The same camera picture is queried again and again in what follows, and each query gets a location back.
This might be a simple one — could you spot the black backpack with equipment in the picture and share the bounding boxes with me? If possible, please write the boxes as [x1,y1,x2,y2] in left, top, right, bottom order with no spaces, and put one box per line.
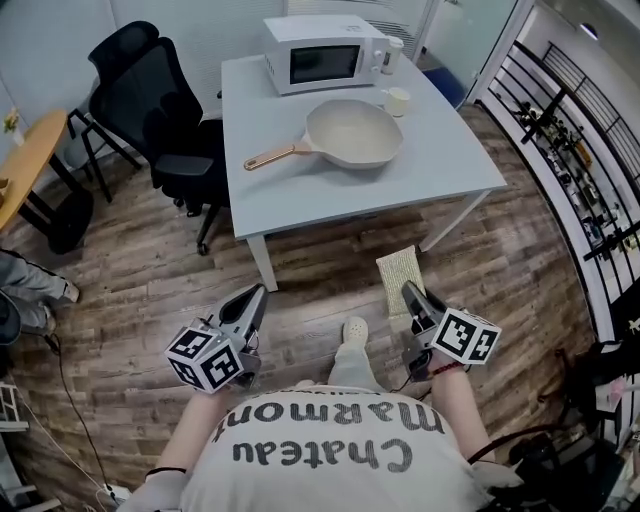
[509,339,640,512]

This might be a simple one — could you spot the white lidded paper cup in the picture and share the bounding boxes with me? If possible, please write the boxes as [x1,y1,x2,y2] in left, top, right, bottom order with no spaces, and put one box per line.
[379,35,404,76]

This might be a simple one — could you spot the person's right forearm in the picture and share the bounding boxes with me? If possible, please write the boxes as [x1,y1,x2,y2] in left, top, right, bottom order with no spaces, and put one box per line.
[428,367,494,464]

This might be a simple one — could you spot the white power strip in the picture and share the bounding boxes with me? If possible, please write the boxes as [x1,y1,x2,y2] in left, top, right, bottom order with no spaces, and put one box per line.
[97,482,132,506]

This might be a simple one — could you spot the small potted plant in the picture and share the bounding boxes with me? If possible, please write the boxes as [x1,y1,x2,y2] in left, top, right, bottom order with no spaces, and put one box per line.
[2,107,24,146]

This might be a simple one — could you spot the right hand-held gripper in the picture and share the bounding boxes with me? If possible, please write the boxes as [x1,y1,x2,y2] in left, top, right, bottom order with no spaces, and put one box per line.
[402,280,502,384]

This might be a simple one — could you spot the cream frying pan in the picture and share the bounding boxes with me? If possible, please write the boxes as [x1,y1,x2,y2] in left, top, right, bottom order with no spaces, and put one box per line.
[243,98,404,172]

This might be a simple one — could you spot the person's white shoe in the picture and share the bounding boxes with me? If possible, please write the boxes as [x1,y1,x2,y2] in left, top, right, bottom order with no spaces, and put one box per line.
[342,315,370,346]

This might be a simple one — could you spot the cream mug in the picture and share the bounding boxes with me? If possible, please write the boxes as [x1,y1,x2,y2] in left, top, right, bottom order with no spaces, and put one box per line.
[381,87,412,119]

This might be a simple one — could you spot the blue chair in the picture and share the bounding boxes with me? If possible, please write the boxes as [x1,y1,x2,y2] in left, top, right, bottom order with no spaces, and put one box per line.
[422,67,469,109]

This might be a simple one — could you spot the round wooden side table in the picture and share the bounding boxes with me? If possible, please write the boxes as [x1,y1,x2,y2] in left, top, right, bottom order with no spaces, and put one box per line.
[0,109,96,255]

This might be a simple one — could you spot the white table leg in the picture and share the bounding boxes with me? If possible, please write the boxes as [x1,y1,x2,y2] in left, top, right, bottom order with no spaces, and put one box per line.
[418,189,494,254]
[247,234,279,294]

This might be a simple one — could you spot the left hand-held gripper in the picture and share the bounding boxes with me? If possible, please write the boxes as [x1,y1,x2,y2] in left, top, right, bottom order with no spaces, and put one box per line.
[164,283,269,396]

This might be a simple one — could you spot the black office chair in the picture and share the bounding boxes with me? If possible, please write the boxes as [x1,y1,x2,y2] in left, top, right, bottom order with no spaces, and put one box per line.
[67,20,227,256]

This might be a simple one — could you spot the white microwave oven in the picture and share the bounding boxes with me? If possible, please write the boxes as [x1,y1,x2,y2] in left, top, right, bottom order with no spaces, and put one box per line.
[263,14,390,97]

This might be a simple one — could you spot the person's left forearm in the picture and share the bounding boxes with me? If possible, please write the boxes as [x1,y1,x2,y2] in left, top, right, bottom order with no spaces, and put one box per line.
[154,387,242,474]

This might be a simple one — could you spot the person's leg in grey trousers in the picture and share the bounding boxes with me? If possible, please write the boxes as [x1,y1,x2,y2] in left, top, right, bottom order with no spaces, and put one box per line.
[327,342,386,394]

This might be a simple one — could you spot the person's cream printed shirt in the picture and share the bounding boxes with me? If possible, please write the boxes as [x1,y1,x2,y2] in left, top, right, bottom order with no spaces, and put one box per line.
[117,382,524,512]

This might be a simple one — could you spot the black metal railing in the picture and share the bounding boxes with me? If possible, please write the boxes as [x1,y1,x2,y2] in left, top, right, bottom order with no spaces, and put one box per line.
[487,39,640,311]

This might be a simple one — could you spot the beige knitted fabric piece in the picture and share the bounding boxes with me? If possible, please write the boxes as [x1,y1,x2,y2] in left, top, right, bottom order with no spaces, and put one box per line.
[375,244,427,319]

